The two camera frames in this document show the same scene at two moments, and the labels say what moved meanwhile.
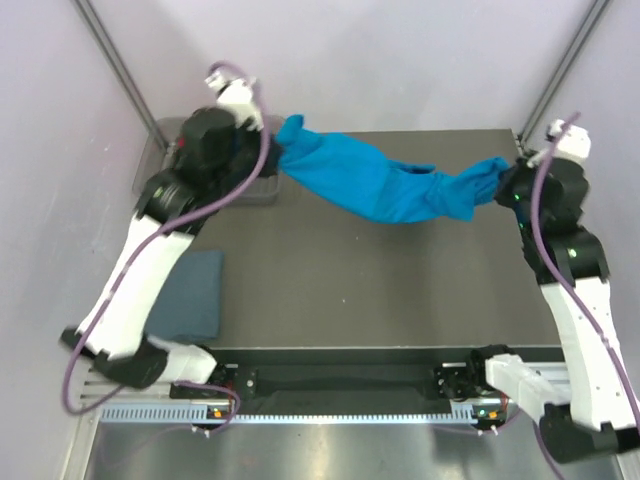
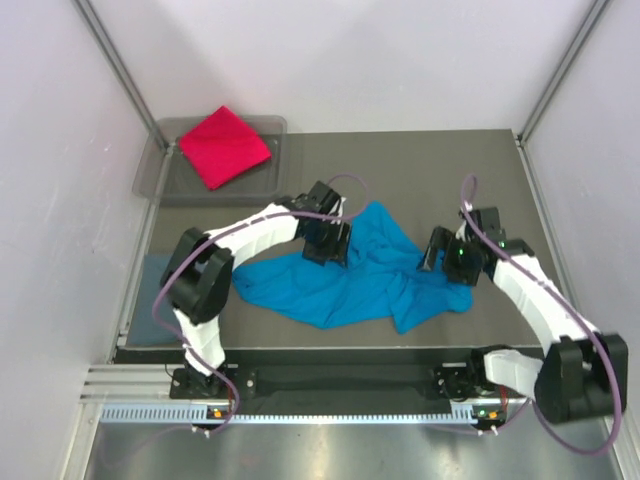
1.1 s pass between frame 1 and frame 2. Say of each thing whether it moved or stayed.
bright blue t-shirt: moved
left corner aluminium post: stayed
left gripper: moved
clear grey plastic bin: stayed
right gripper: moved
